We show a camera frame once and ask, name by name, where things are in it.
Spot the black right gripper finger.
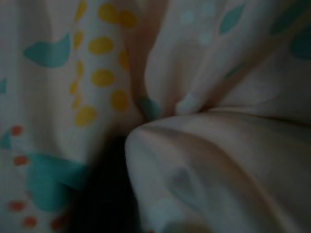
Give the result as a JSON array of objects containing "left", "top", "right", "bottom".
[{"left": 70, "top": 134, "right": 144, "bottom": 233}]

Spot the cream pillow with coloured print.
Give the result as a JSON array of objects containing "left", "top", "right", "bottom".
[{"left": 0, "top": 0, "right": 311, "bottom": 233}]

